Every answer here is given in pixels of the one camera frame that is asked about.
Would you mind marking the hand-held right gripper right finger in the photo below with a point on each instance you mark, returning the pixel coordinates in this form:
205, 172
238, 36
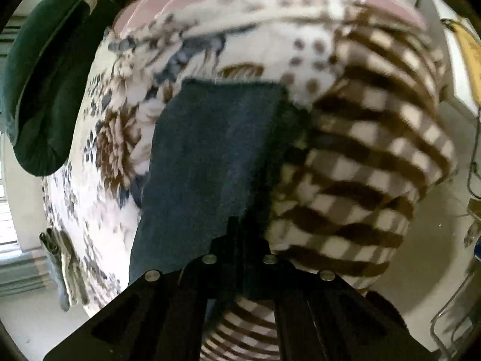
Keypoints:
259, 250

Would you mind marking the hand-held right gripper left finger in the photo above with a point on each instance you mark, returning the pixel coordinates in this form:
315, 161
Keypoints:
221, 250

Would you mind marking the dark blue pants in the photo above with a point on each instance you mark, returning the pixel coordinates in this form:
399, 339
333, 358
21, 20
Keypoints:
214, 150

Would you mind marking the brown checkered blanket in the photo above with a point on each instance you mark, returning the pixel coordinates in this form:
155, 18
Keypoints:
360, 180

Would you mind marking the floral patterned blanket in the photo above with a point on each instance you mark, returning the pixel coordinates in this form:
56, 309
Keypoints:
150, 94

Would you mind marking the dark green cloth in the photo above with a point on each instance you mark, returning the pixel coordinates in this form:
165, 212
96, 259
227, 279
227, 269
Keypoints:
49, 79

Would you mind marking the white and yellow furniture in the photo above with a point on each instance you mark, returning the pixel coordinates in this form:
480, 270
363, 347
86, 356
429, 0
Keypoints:
464, 56

